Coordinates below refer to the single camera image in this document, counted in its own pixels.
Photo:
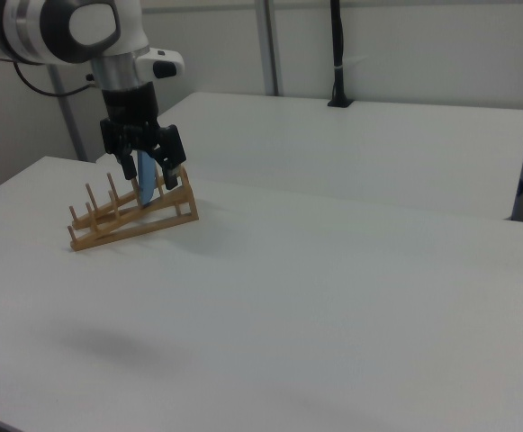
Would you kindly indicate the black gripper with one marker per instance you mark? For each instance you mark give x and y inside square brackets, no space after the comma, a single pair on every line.
[130,110]

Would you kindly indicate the blue plate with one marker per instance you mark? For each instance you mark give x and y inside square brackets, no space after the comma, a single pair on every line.
[146,182]

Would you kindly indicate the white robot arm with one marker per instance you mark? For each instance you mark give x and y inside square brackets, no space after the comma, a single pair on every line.
[22,27]

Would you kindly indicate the wooden plate rack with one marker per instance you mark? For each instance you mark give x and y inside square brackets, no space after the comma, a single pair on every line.
[153,216]

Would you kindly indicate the black pole with white band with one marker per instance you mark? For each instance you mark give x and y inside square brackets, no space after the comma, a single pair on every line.
[338,49]

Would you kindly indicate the grey metal partition post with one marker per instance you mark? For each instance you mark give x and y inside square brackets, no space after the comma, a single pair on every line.
[270,45]
[69,121]

